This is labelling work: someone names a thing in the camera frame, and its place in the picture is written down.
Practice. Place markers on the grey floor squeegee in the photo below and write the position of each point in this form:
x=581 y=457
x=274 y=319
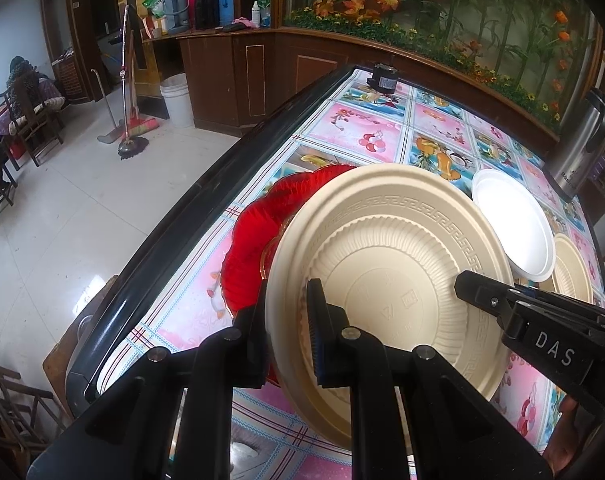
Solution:
x=107 y=120

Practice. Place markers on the large beige plastic bowl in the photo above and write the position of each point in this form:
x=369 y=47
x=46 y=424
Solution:
x=397 y=260

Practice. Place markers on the wooden counter cabinet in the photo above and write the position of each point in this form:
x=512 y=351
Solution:
x=222 y=75

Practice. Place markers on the small black device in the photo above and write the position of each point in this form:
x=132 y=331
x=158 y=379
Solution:
x=385 y=79

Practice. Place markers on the wicker basket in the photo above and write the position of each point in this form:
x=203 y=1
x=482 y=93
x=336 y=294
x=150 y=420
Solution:
x=71 y=77

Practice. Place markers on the small beige plastic bowl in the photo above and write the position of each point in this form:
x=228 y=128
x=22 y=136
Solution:
x=572 y=270

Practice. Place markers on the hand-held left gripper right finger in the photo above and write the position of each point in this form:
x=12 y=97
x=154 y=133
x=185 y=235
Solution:
x=318 y=350

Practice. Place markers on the wooden folding chair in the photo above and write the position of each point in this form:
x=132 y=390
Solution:
x=12 y=402

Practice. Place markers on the white foam plate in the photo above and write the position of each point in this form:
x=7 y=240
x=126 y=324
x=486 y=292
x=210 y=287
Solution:
x=517 y=230

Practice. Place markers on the green bag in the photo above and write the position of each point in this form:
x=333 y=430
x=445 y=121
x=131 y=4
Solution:
x=152 y=5

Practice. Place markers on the white bucket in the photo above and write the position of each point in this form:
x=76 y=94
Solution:
x=176 y=102

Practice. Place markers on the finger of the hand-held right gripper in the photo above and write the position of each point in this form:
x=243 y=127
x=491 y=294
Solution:
x=482 y=295
x=562 y=302

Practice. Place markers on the pink green broom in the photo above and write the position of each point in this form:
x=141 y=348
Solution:
x=145 y=128

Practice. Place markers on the stainless steel thermos jug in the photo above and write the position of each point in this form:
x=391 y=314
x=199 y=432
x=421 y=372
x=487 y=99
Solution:
x=577 y=150

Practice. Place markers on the red flask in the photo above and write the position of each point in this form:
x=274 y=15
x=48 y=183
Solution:
x=192 y=5

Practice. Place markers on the wooden chair with cushion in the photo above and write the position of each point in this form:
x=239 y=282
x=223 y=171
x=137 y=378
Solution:
x=32 y=132

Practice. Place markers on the printed fruit tablecloth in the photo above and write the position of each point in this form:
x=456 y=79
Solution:
x=362 y=120

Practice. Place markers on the blue water jug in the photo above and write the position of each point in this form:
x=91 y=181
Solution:
x=175 y=7

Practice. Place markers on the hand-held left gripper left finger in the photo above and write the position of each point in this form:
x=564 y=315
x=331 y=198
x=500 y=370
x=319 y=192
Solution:
x=250 y=355

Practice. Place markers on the person's right hand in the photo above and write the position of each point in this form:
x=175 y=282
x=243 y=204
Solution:
x=559 y=435

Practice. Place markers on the artificial flower display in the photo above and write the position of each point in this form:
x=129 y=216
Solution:
x=432 y=10

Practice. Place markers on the black flask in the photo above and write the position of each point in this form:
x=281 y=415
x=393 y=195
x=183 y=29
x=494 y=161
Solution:
x=207 y=4

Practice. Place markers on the pink cloth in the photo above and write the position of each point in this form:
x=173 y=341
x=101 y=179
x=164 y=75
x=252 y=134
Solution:
x=242 y=23

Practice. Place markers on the white bottle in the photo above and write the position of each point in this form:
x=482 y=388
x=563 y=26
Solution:
x=256 y=14

